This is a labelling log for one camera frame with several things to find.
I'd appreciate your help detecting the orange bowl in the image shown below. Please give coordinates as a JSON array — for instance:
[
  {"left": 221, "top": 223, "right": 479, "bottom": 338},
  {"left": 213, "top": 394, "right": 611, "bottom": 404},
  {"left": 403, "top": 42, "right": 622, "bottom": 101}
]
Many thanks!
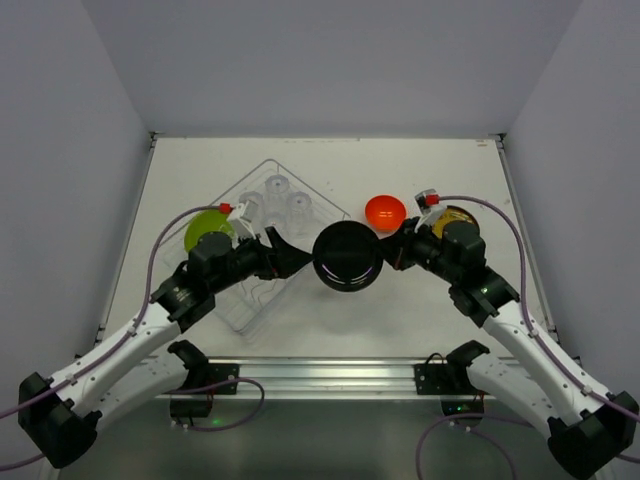
[{"left": 364, "top": 195, "right": 407, "bottom": 233}]

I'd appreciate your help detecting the yellow patterned plate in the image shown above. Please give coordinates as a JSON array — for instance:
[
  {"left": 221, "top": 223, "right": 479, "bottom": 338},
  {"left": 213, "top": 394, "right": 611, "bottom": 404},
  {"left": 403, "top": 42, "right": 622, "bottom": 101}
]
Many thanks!
[{"left": 431, "top": 205, "right": 479, "bottom": 239}]

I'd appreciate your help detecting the green plate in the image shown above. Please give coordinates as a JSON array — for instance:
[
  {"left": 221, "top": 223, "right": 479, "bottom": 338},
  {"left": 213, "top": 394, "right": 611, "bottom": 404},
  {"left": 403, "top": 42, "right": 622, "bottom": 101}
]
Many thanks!
[{"left": 184, "top": 210, "right": 235, "bottom": 252}]

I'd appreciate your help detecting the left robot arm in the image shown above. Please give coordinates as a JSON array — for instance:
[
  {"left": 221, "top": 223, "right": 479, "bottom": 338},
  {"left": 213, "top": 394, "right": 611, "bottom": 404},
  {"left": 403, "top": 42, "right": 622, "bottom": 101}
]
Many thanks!
[{"left": 18, "top": 227, "right": 312, "bottom": 469}]

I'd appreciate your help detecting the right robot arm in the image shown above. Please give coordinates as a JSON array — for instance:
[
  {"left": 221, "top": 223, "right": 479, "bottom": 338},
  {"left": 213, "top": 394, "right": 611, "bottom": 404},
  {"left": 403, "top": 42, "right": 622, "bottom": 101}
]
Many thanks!
[{"left": 380, "top": 221, "right": 639, "bottom": 479}]

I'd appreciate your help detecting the clear glass right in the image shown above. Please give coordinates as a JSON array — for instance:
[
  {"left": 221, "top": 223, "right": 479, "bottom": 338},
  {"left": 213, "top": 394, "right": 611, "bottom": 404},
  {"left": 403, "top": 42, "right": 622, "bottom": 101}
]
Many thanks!
[{"left": 286, "top": 191, "right": 313, "bottom": 236}]

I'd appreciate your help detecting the clear glass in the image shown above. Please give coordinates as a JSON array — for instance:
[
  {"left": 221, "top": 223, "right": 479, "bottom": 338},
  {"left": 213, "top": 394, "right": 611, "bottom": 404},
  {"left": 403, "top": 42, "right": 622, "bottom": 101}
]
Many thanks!
[
  {"left": 239, "top": 191, "right": 264, "bottom": 222},
  {"left": 265, "top": 174, "right": 291, "bottom": 212},
  {"left": 286, "top": 191, "right": 313, "bottom": 236}
]

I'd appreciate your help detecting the clear glass left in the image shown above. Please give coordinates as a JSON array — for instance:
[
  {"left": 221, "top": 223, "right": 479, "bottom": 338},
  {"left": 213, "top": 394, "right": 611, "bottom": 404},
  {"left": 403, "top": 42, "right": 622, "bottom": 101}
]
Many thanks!
[{"left": 239, "top": 191, "right": 264, "bottom": 222}]

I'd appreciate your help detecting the clear glass back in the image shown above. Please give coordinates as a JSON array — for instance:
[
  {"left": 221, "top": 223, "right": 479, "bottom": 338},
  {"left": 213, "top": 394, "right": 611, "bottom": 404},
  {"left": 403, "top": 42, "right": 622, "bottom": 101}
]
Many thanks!
[{"left": 265, "top": 174, "right": 291, "bottom": 212}]

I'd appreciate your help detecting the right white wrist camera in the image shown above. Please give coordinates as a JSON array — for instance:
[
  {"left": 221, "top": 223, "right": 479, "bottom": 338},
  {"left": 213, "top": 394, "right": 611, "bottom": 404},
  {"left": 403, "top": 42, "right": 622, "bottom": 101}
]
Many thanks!
[{"left": 415, "top": 189, "right": 446, "bottom": 231}]

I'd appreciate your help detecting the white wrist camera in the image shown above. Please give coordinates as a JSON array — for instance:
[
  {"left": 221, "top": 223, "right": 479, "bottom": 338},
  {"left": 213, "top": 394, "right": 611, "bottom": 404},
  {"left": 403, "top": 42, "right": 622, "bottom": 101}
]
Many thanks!
[
  {"left": 415, "top": 189, "right": 446, "bottom": 231},
  {"left": 227, "top": 203, "right": 259, "bottom": 240}
]

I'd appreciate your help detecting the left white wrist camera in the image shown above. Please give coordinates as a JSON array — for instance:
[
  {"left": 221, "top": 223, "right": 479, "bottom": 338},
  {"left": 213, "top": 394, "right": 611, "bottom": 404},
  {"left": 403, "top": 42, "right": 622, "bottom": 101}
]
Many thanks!
[{"left": 227, "top": 203, "right": 259, "bottom": 240}]

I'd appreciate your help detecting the aluminium mounting rail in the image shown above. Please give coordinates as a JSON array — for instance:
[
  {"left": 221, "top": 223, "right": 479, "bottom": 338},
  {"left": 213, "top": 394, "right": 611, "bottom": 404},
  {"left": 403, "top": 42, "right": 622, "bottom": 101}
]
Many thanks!
[{"left": 62, "top": 355, "right": 594, "bottom": 401}]

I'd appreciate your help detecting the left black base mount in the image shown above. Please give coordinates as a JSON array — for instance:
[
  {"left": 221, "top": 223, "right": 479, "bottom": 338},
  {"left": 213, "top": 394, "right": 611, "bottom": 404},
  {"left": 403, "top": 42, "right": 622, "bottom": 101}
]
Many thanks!
[{"left": 169, "top": 363, "right": 239, "bottom": 426}]

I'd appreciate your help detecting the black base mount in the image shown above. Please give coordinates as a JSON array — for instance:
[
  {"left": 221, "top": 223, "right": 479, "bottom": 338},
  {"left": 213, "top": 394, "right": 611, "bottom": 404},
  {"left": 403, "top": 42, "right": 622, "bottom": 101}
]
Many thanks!
[
  {"left": 413, "top": 352, "right": 485, "bottom": 416},
  {"left": 169, "top": 363, "right": 239, "bottom": 426}
]

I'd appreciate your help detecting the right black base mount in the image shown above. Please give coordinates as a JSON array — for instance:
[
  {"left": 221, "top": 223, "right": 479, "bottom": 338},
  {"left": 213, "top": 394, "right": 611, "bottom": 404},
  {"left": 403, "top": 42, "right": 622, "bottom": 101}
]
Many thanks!
[{"left": 413, "top": 352, "right": 485, "bottom": 416}]

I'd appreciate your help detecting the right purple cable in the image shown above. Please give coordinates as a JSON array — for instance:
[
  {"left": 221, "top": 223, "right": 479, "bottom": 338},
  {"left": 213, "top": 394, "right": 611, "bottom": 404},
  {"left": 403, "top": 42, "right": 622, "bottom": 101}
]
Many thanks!
[{"left": 414, "top": 193, "right": 640, "bottom": 480}]

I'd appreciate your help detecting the purple cable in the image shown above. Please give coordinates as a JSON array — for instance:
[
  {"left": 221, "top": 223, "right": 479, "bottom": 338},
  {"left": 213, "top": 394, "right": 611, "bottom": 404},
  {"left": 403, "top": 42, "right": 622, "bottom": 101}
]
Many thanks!
[
  {"left": 0, "top": 202, "right": 266, "bottom": 469},
  {"left": 414, "top": 193, "right": 640, "bottom": 480}
]

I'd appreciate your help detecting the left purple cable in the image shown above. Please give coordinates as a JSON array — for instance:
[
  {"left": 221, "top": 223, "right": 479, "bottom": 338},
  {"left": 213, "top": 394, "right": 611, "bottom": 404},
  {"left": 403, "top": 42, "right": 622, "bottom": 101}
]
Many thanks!
[{"left": 0, "top": 202, "right": 266, "bottom": 469}]

